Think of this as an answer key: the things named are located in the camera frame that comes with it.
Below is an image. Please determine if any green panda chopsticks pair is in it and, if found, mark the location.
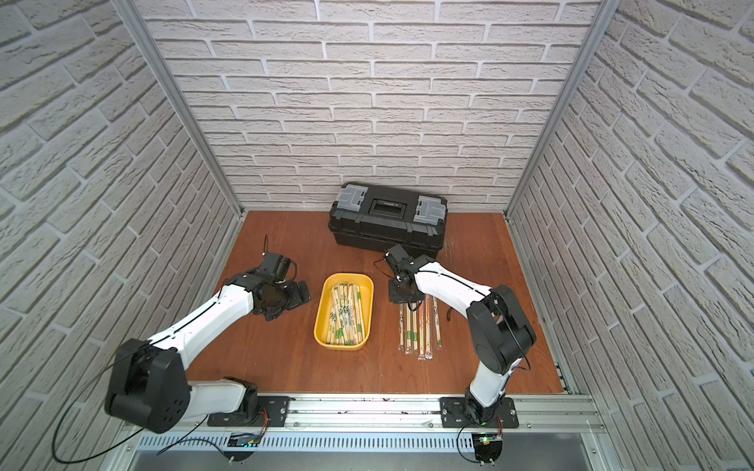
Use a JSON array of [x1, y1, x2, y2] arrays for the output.
[[432, 296, 443, 349]]

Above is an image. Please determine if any yellow plastic storage box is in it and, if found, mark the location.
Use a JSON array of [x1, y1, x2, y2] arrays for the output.
[[314, 273, 374, 351]]

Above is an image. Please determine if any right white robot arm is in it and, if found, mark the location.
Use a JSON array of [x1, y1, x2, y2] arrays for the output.
[[388, 256, 537, 424]]

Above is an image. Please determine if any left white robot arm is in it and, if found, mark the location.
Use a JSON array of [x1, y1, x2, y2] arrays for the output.
[[104, 278, 310, 434]]

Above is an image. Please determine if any black plastic toolbox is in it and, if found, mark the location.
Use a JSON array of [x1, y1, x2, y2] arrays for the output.
[[328, 183, 448, 259]]

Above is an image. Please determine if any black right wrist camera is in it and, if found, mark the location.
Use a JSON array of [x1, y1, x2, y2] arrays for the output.
[[384, 245, 414, 277]]

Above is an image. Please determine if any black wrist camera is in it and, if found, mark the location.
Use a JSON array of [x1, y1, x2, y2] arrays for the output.
[[256, 251, 292, 283], [384, 245, 414, 277]]

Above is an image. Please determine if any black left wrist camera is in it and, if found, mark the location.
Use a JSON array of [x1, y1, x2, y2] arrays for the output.
[[256, 251, 292, 283]]

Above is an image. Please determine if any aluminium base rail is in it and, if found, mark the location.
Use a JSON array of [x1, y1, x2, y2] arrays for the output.
[[103, 392, 619, 470]]

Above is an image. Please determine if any aluminium frame post right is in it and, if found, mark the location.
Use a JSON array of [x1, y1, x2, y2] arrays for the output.
[[504, 0, 620, 220]]

